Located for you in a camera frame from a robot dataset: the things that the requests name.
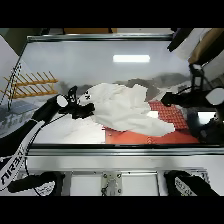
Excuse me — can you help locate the white long-sleeved shirt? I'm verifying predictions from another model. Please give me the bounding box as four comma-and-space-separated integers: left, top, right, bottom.
77, 82, 176, 138

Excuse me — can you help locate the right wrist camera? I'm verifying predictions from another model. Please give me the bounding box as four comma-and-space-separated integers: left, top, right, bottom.
188, 62, 205, 93

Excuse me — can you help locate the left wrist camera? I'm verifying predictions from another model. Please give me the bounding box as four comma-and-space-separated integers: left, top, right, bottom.
67, 85, 80, 104

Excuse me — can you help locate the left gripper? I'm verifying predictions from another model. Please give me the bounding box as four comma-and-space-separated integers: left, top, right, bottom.
65, 97, 97, 121

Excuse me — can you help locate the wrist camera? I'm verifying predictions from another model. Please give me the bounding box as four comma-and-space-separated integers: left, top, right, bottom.
67, 85, 80, 104
188, 62, 205, 93

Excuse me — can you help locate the black cable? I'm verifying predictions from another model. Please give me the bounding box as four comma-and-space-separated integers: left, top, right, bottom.
23, 114, 69, 178

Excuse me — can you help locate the silver frame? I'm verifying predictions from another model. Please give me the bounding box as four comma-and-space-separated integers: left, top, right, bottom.
0, 33, 224, 197

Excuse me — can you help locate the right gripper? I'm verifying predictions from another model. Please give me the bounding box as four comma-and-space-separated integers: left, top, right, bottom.
160, 91, 184, 108

